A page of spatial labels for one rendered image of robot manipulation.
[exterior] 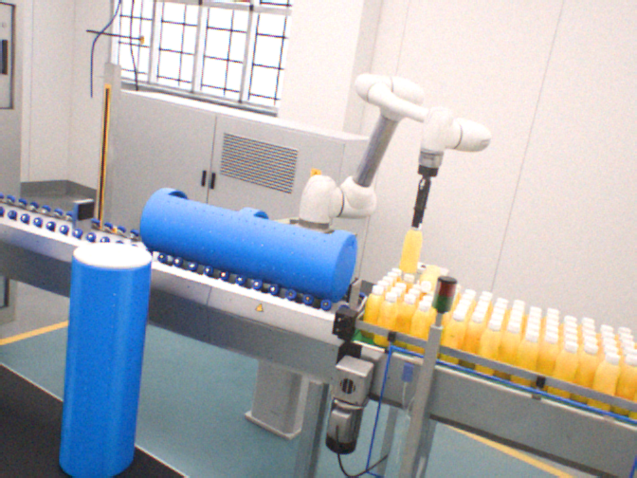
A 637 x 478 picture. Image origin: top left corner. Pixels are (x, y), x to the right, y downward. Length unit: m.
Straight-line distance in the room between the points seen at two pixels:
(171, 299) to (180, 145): 2.31
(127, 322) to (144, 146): 2.85
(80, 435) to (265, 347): 0.77
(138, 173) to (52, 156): 2.81
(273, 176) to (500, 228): 1.82
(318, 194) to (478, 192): 2.22
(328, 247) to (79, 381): 1.06
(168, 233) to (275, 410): 1.18
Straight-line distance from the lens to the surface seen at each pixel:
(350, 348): 2.25
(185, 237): 2.54
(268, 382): 3.25
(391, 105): 2.56
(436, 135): 2.27
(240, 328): 2.55
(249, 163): 4.37
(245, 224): 2.44
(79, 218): 3.00
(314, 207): 2.95
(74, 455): 2.69
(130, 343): 2.45
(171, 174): 4.89
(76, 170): 7.87
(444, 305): 1.94
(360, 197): 3.01
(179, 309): 2.67
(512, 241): 4.91
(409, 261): 2.36
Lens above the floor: 1.79
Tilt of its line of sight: 15 degrees down
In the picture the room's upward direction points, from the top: 9 degrees clockwise
